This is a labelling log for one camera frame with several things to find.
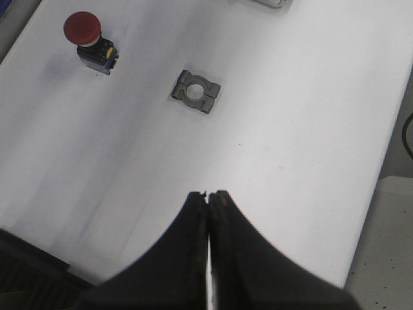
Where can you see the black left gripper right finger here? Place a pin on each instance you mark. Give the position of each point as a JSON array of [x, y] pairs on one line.
[[249, 273]]

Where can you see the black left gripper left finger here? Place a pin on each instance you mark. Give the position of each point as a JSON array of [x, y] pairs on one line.
[[170, 275]]

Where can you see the black slotted board rack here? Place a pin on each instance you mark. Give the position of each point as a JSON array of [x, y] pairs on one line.
[[34, 279]]

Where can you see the silver metal tray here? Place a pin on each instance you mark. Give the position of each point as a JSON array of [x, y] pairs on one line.
[[270, 5]]

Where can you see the grey metal clamp block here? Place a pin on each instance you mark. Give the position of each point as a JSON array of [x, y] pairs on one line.
[[196, 91]]

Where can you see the red emergency stop button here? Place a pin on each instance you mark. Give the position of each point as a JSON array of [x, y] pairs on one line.
[[84, 30]]

